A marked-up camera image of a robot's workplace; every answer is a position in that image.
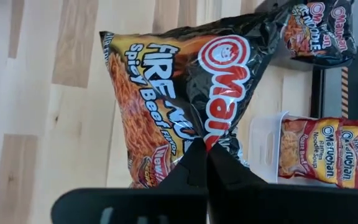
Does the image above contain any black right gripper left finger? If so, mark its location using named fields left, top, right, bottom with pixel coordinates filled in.
left=157, top=137, right=209, bottom=189

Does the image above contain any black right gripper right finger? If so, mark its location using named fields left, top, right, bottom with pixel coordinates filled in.
left=208, top=142, right=269, bottom=189

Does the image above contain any clear plastic bin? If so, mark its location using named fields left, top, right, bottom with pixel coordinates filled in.
left=247, top=111, right=358, bottom=190

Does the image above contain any black Maruchan fire noodle packet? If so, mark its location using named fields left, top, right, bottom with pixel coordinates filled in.
left=283, top=0, right=334, bottom=58
left=321, top=0, right=357, bottom=66
left=99, top=7, right=291, bottom=189

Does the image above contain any red Maruchan roast beef packet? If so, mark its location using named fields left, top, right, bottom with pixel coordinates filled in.
left=277, top=116, right=346, bottom=184
left=337, top=118, right=358, bottom=190

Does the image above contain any black plastic bin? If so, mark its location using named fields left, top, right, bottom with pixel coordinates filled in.
left=272, top=0, right=358, bottom=72

